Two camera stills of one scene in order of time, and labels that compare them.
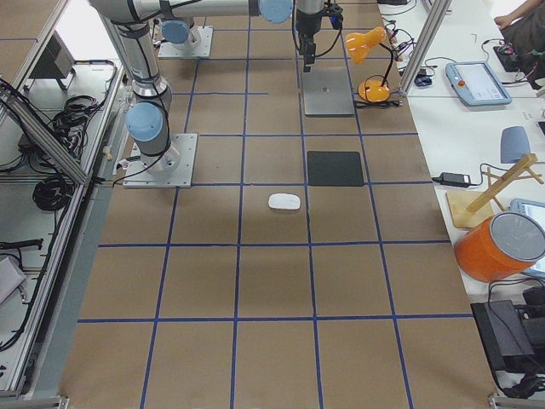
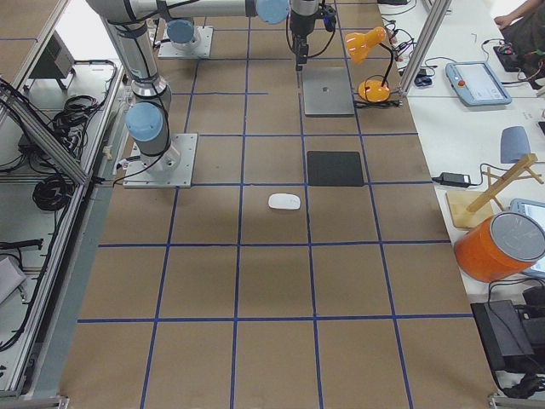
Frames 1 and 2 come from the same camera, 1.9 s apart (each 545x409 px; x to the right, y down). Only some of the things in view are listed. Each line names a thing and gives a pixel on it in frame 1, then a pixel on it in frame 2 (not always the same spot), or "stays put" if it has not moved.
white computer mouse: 284,201 stays put
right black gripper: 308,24 -> 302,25
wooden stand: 469,209 stays put
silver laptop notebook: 328,91 stays put
